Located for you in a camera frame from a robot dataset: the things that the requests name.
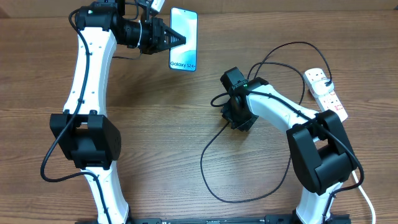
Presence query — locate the black USB charging cable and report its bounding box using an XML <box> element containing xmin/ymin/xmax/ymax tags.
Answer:
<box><xmin>200</xmin><ymin>41</ymin><xmax>333</xmax><ymax>204</ymax></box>

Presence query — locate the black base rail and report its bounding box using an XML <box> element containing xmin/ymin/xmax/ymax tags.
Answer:
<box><xmin>74</xmin><ymin>213</ymin><xmax>352</xmax><ymax>224</ymax></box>

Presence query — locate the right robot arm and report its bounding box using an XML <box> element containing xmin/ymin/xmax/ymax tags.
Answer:
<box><xmin>220</xmin><ymin>67</ymin><xmax>360</xmax><ymax>223</ymax></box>

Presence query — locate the blue Samsung smartphone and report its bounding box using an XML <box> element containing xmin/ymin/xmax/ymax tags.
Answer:
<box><xmin>169</xmin><ymin>7</ymin><xmax>198</xmax><ymax>72</ymax></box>

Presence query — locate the white charger plug adapter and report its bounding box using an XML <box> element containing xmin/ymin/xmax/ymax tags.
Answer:
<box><xmin>310</xmin><ymin>80</ymin><xmax>334</xmax><ymax>98</ymax></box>

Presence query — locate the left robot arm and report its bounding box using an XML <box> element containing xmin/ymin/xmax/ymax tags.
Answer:
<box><xmin>50</xmin><ymin>1</ymin><xmax>186</xmax><ymax>223</ymax></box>

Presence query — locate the white power strip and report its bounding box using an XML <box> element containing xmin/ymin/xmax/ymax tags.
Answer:
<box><xmin>303</xmin><ymin>68</ymin><xmax>348</xmax><ymax>122</ymax></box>

